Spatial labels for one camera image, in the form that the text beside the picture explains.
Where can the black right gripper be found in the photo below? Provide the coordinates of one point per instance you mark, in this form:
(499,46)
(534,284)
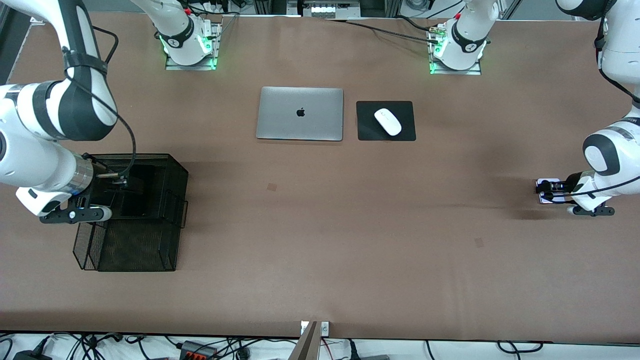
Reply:
(104,184)

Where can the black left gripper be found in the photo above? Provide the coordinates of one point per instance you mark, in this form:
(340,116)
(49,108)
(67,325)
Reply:
(565,188)

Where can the lilac flip phone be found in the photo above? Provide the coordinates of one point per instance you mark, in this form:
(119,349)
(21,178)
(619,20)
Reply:
(552,201)

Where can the large black smartphone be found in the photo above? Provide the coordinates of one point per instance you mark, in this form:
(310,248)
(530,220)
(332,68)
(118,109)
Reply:
(142,195)

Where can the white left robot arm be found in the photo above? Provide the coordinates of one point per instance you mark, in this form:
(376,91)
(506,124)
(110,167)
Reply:
(605,150)

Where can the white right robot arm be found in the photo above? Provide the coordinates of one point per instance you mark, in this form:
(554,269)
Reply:
(30,160)

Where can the black mesh two-tier tray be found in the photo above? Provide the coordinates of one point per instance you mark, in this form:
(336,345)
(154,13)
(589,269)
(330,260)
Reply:
(135,245)

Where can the white computer mouse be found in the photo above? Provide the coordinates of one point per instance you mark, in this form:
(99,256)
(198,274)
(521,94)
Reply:
(388,121)

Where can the black power strip orange switches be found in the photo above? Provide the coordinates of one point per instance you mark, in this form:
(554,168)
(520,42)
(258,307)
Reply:
(197,352)

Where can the black power adapter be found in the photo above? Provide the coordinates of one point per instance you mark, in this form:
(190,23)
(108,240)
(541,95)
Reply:
(30,356)

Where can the silver closed laptop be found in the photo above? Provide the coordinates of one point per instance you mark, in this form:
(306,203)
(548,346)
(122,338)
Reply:
(300,120)

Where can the black mouse pad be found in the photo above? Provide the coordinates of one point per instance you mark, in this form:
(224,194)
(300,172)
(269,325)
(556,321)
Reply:
(367,130)

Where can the brown wooden beam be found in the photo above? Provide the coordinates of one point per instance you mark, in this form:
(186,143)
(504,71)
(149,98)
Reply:
(306,347)

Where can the black plug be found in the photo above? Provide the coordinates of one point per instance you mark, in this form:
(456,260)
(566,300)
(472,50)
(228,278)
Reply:
(354,350)

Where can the white power strip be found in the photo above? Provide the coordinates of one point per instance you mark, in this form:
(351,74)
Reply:
(322,10)

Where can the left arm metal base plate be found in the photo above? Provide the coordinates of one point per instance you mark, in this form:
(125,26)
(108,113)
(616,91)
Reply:
(472,71)

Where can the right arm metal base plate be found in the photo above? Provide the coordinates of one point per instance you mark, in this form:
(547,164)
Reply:
(216,45)

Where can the small white metal bracket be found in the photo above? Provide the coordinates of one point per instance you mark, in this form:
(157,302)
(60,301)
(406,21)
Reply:
(304,327)
(325,328)

